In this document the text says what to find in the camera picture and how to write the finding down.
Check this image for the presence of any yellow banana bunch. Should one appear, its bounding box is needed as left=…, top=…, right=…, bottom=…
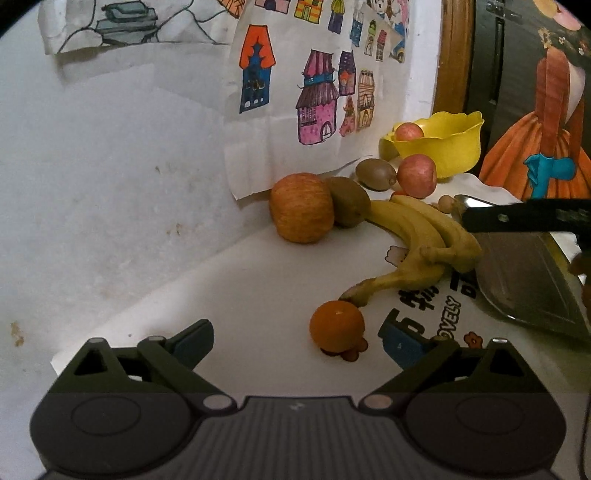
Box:
left=341, top=195, right=483, bottom=307

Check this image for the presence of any brown kiwi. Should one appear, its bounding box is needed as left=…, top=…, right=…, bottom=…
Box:
left=325, top=176, right=370, bottom=228
left=356, top=158, right=397, bottom=191

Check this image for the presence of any orange tangerine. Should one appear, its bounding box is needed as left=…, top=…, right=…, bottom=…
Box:
left=308, top=300, right=365, bottom=353

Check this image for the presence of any steel rectangular tray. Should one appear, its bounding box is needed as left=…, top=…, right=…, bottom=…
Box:
left=453, top=194, right=590, bottom=343

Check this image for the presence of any white printed table cloth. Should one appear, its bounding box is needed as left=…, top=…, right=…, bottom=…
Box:
left=50, top=158, right=591, bottom=398

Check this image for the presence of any small brown longan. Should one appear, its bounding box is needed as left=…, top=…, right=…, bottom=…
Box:
left=438, top=195, right=456, bottom=214

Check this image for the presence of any yellow scalloped bowl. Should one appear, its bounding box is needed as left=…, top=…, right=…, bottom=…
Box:
left=379, top=111, right=485, bottom=179

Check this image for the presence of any red apple by bowl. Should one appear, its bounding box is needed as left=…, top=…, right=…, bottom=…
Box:
left=398, top=154, right=437, bottom=199

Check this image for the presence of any girl in orange dress picture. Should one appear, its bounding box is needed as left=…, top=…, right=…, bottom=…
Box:
left=479, top=1, right=590, bottom=200

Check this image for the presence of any large orange-red apple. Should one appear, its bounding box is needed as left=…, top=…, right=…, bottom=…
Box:
left=269, top=173, right=335, bottom=244

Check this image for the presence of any red apple in bowl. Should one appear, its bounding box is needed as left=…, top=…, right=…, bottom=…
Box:
left=394, top=122, right=425, bottom=141

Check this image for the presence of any colourful houses drawing poster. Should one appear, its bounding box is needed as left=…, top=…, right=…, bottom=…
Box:
left=223, top=1, right=410, bottom=199

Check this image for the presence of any sketch drawing paper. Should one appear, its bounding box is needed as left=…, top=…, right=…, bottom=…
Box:
left=38, top=0, right=245, bottom=55

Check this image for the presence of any brown wooden door frame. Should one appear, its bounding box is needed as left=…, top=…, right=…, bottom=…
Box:
left=433, top=0, right=476, bottom=113

